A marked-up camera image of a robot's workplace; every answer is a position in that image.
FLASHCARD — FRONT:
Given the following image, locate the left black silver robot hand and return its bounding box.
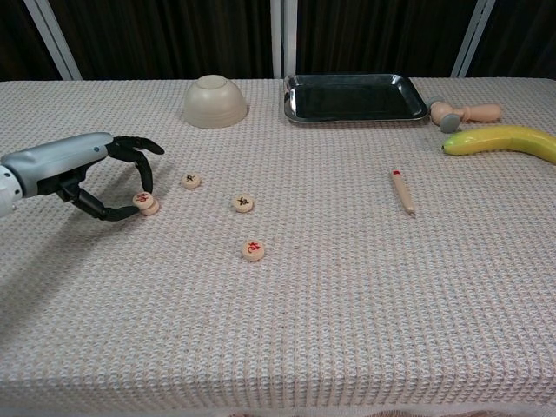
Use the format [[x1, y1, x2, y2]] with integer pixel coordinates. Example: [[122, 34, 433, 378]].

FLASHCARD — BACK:
[[1, 132, 166, 223]]

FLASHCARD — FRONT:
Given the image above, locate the dark curtain panel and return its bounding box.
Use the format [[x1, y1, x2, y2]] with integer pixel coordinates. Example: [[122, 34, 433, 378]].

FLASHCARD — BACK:
[[467, 0, 556, 80], [0, 0, 63, 83], [295, 0, 480, 80], [46, 0, 274, 82]]

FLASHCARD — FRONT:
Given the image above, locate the upturned beige ceramic bowl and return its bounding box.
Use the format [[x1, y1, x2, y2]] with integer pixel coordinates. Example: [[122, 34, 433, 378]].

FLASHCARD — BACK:
[[183, 74, 249, 129]]

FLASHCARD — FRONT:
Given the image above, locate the beige woven tablecloth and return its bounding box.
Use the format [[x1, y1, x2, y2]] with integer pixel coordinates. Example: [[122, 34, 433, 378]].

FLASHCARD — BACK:
[[0, 76, 556, 412]]

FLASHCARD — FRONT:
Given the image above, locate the rectangular steel tray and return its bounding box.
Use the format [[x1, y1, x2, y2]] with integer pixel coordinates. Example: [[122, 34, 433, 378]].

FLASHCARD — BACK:
[[282, 72, 429, 126]]

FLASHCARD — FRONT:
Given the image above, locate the wooden stick with red tip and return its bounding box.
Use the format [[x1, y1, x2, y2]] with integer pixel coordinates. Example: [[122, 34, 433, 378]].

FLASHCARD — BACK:
[[391, 169, 416, 216]]

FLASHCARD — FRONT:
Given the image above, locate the wooden toy mallet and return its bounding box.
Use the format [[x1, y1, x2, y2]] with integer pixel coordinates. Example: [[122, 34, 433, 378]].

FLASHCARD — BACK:
[[427, 96, 504, 134]]

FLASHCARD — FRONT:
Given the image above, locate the yellow green banana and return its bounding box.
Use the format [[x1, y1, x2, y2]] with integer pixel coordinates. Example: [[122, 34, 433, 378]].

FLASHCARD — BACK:
[[441, 124, 556, 166]]

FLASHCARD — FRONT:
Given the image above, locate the white frame post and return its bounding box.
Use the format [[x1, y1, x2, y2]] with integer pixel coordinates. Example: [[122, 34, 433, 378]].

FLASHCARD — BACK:
[[450, 0, 497, 79], [22, 0, 83, 82], [268, 0, 298, 80]]

